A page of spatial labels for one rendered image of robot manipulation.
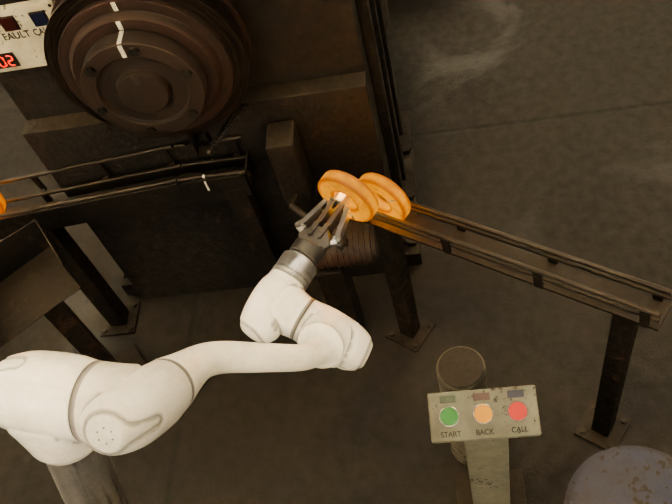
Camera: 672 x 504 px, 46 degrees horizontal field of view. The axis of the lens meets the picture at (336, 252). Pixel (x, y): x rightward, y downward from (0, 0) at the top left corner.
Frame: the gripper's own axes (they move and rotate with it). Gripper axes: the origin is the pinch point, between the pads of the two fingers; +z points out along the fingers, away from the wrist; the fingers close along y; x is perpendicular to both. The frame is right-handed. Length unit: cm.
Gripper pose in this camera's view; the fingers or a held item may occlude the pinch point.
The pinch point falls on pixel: (346, 192)
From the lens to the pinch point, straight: 188.5
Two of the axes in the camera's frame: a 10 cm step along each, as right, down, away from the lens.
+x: -2.2, -5.3, -8.2
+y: 8.4, 3.4, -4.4
